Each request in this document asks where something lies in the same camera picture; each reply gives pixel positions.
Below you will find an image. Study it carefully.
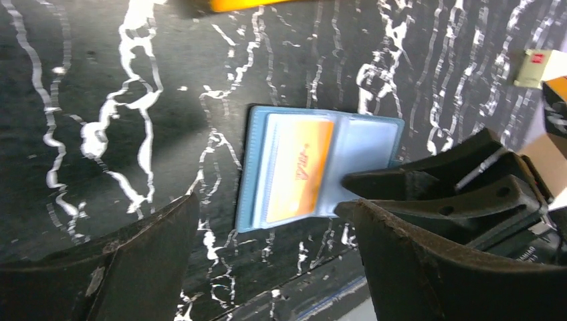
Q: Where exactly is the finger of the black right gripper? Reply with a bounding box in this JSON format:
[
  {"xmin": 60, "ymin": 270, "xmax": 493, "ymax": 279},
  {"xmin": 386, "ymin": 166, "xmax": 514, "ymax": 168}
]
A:
[{"xmin": 341, "ymin": 170, "xmax": 439, "ymax": 201}]

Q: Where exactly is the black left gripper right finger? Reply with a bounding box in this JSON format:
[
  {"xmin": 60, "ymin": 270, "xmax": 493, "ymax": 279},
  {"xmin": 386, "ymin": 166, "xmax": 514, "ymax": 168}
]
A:
[{"xmin": 336, "ymin": 199, "xmax": 566, "ymax": 320}]

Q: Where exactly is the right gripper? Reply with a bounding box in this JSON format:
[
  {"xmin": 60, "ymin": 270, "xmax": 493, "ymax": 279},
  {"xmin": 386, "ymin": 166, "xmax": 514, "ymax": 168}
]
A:
[{"xmin": 367, "ymin": 128, "xmax": 567, "ymax": 267}]

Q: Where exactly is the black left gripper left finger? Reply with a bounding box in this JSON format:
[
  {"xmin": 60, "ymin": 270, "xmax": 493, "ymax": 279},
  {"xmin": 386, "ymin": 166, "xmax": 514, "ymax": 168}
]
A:
[{"xmin": 1, "ymin": 195, "xmax": 199, "ymax": 320}]

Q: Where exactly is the orange card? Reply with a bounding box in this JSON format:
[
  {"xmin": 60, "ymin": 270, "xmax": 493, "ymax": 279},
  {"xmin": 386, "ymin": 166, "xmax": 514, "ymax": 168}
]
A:
[{"xmin": 265, "ymin": 117, "xmax": 334, "ymax": 224}]

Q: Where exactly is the white rectangular box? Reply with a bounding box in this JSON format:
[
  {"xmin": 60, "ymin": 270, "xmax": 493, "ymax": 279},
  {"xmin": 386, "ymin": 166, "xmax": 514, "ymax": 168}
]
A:
[{"xmin": 513, "ymin": 49, "xmax": 566, "ymax": 89}]

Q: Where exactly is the left yellow plastic bin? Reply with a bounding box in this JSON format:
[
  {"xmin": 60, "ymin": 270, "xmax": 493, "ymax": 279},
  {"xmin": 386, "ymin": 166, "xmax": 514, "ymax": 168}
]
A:
[{"xmin": 209, "ymin": 0, "xmax": 291, "ymax": 13}]

